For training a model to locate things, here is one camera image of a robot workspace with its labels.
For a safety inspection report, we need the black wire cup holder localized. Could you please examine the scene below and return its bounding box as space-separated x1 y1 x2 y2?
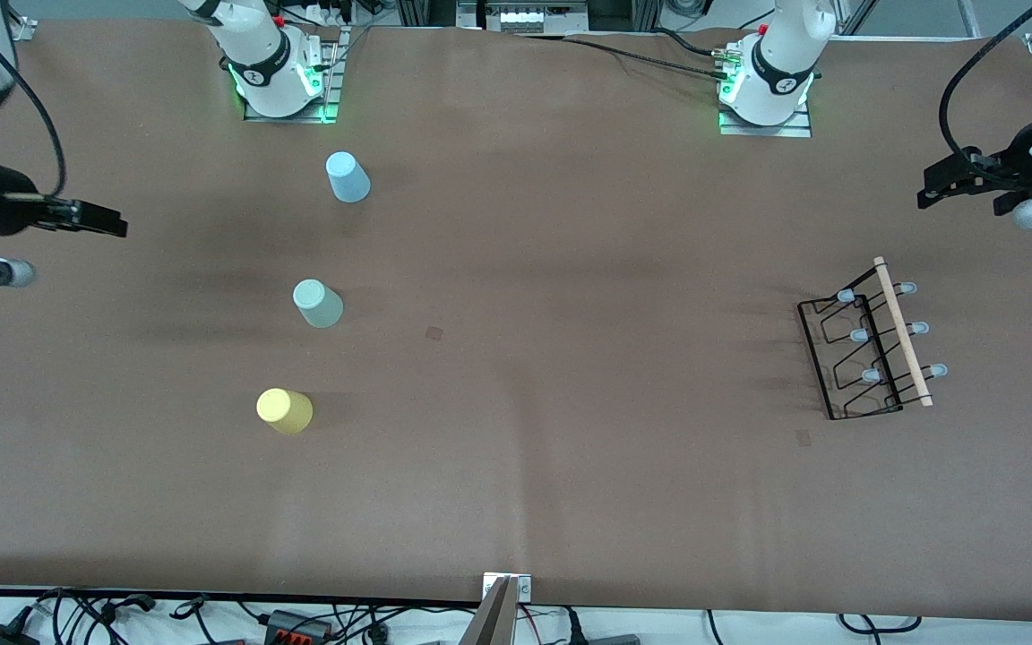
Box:
796 256 949 421

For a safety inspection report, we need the mint green cup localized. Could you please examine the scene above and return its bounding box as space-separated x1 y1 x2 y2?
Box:
292 279 345 329

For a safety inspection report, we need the yellow cup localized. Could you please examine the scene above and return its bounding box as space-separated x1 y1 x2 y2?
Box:
256 388 314 435

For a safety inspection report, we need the light blue cup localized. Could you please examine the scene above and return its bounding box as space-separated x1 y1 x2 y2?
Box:
325 151 372 204

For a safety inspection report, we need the white power strip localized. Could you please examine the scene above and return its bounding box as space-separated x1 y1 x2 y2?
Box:
301 0 356 28

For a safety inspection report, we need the black orange connector block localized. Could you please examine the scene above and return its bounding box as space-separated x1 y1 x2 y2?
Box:
263 609 334 645

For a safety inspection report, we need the grey rack device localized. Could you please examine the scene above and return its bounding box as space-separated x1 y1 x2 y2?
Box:
456 0 590 37

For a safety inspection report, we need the brown table mat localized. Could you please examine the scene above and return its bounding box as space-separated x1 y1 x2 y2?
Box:
0 18 1032 624

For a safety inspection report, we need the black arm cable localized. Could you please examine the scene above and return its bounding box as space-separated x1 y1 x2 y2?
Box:
939 0 1032 189
0 0 66 200

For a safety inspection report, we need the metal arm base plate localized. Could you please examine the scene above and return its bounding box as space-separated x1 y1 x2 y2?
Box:
718 100 813 138
243 25 344 124

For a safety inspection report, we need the black base cable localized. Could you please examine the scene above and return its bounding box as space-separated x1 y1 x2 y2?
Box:
655 27 734 58
561 36 732 83

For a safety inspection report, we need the silver mount bracket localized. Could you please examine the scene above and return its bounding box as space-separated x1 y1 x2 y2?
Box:
482 573 533 603

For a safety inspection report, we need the grey camera mount beam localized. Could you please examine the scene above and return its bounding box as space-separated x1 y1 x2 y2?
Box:
458 575 521 645

